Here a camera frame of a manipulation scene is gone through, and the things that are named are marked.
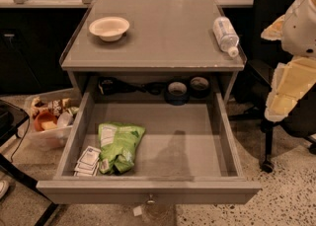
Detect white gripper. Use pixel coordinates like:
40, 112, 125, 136
261, 0, 316, 122

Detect green rice chip bag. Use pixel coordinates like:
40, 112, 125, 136
98, 122, 145, 175

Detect open grey top drawer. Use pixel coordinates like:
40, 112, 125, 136
38, 93, 261, 204

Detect grey cabinet with counter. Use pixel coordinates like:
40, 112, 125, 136
61, 0, 245, 99

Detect clear plastic water bottle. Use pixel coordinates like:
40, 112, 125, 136
212, 17, 239, 57

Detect black office chair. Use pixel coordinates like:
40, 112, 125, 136
233, 0, 316, 173

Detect black tape roll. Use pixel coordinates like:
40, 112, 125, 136
190, 77, 210, 99

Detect black scissors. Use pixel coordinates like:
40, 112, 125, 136
137, 82, 166, 96

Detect white paper bowl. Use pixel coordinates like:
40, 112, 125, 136
89, 17, 129, 41

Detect black tape dispenser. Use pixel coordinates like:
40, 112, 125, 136
98, 77, 136, 96

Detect white sachet packets stack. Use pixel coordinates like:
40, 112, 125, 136
74, 146, 101, 177

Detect clear plastic snack bin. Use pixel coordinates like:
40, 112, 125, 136
25, 88, 81, 150

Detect orange bowl in bin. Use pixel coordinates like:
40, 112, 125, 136
34, 112, 57, 131

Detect white shoe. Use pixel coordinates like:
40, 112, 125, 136
0, 180, 9, 199

